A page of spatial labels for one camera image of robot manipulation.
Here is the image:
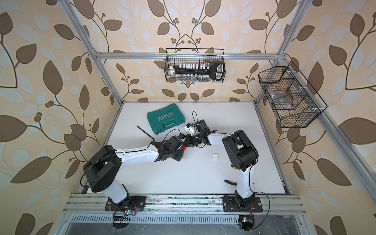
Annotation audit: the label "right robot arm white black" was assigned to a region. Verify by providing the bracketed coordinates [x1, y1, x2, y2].
[183, 120, 259, 211]

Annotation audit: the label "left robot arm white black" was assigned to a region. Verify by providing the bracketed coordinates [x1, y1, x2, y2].
[83, 136, 187, 205]

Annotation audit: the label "green plastic tool case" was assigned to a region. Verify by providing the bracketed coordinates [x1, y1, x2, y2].
[146, 104, 185, 135]

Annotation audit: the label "black allen key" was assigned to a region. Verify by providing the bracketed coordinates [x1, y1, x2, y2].
[136, 125, 155, 143]

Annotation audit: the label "socket bit set holder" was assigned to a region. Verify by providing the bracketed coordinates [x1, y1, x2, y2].
[165, 61, 226, 82]

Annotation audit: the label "plastic bag in basket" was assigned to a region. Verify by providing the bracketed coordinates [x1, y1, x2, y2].
[267, 86, 293, 110]

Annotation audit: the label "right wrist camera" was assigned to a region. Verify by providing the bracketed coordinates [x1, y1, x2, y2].
[185, 123, 197, 135]

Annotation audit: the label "yellow handled pliers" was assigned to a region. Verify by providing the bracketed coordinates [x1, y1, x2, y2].
[224, 165, 238, 186]

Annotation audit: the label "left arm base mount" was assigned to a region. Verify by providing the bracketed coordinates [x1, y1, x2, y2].
[105, 195, 147, 212]

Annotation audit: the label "rear wire basket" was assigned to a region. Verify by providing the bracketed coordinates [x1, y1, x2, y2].
[164, 48, 226, 83]

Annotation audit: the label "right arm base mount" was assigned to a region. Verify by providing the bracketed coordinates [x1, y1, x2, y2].
[222, 195, 263, 213]

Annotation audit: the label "side wire basket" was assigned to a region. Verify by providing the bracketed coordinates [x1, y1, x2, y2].
[258, 62, 328, 128]

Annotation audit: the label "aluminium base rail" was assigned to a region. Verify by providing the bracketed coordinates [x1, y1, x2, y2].
[63, 193, 306, 215]

